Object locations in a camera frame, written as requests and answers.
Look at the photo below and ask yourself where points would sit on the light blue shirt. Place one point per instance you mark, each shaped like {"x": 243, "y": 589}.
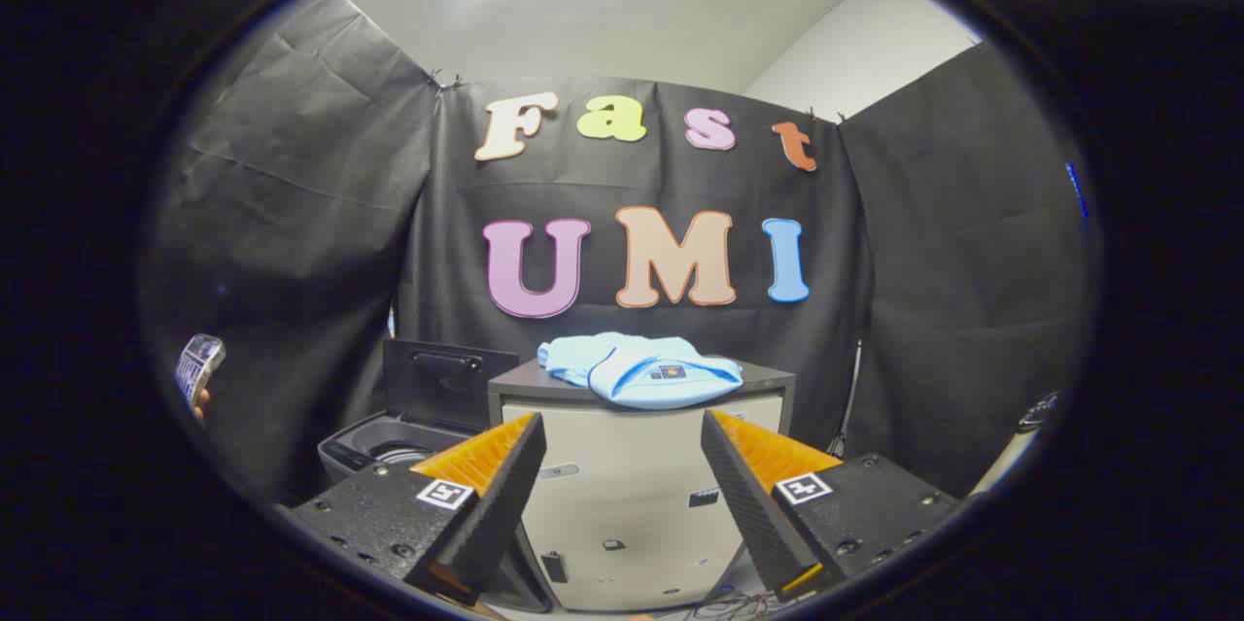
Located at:
{"x": 632, "y": 373}

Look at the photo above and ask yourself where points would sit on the white pole with dark grip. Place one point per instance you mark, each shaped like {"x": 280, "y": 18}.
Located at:
{"x": 1006, "y": 461}

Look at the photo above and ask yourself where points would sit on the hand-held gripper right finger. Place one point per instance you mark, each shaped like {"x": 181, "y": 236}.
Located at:
{"x": 748, "y": 504}

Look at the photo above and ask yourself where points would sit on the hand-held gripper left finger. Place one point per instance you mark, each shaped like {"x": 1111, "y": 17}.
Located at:
{"x": 501, "y": 495}

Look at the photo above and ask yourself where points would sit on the grey washing machine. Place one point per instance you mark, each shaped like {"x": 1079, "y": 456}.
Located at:
{"x": 374, "y": 436}

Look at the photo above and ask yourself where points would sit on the beige cabinet with dark top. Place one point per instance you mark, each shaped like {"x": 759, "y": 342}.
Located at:
{"x": 622, "y": 485}

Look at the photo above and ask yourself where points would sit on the black backdrop cloth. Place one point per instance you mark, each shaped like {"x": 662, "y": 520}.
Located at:
{"x": 292, "y": 213}

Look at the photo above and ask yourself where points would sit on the smartphone in clear case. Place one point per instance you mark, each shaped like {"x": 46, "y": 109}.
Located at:
{"x": 199, "y": 363}

